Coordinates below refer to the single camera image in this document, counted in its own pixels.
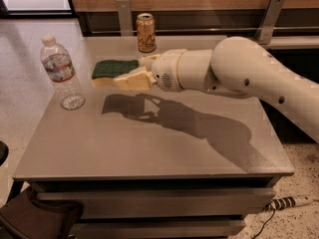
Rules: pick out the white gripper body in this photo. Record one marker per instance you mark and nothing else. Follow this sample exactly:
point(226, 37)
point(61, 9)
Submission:
point(164, 71)

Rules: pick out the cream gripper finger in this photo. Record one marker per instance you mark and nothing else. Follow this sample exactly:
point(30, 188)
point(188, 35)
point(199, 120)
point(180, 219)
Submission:
point(139, 79)
point(148, 60)

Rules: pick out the green and yellow sponge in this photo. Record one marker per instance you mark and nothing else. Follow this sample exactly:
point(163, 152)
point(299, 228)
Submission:
point(105, 71)

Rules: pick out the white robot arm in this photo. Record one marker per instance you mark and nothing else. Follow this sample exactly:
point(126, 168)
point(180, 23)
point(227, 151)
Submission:
point(237, 68)

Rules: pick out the clear plastic water bottle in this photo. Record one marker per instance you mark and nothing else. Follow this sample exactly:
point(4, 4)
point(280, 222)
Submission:
point(59, 67)

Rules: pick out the gold soda can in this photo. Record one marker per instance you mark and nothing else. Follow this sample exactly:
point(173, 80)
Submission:
point(146, 33)

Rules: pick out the grey drawer cabinet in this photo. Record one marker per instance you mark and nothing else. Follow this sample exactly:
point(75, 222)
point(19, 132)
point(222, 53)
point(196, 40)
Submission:
point(153, 164)

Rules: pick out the white power strip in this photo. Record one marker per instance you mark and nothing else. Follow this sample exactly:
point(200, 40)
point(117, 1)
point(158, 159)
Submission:
point(288, 202)

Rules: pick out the dark chair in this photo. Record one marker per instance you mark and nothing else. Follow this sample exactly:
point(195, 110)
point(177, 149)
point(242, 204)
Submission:
point(25, 217)

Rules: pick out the left metal wall bracket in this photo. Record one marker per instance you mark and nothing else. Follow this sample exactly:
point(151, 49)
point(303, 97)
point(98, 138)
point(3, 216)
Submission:
point(125, 17)

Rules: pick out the metal wall bracket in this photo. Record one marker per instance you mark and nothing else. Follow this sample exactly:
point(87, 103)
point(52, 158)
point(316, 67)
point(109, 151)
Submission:
point(265, 31)
point(125, 17)

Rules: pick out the right metal wall bracket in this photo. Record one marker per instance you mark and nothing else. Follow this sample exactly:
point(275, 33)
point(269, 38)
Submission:
point(265, 31)

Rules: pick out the metal rail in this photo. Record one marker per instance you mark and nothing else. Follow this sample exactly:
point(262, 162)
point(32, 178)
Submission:
point(220, 30)

